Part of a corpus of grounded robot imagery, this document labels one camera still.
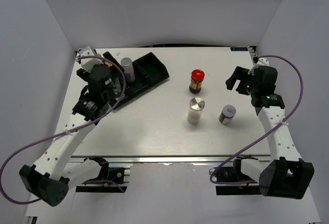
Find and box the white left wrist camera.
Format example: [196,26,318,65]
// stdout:
[75,46,103,72]

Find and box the aluminium table frame rail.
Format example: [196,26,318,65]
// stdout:
[74,154,273,165]

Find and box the clear glass bottle gold pourer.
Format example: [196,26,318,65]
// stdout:
[111,65,123,101]

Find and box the black three-compartment organizer tray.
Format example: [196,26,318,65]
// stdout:
[103,51,169,108]

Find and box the silver lid blue label jar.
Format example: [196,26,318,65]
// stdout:
[121,58,135,82]

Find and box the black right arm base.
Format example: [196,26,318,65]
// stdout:
[214,156,265,196]

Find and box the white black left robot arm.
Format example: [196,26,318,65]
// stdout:
[19,64,122,207]

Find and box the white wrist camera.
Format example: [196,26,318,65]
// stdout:
[248,57,269,75]
[75,46,103,72]

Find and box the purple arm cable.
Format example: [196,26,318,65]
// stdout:
[210,55,304,184]
[0,55,126,206]

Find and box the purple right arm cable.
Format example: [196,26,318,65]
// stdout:
[210,55,304,184]

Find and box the red lid sauce jar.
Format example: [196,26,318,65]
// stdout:
[189,69,205,94]

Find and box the silver lid white powder jar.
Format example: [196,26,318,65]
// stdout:
[187,97,205,125]

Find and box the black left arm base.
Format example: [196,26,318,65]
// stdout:
[76,156,130,193]

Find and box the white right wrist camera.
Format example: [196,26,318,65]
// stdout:
[248,57,269,75]

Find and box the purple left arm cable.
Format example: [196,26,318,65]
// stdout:
[0,55,126,206]

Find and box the blue logo sticker right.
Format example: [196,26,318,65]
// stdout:
[230,47,249,52]

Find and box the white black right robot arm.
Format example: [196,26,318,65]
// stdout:
[226,66,314,199]

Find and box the white lid brown sauce jar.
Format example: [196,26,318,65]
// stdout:
[218,105,236,125]

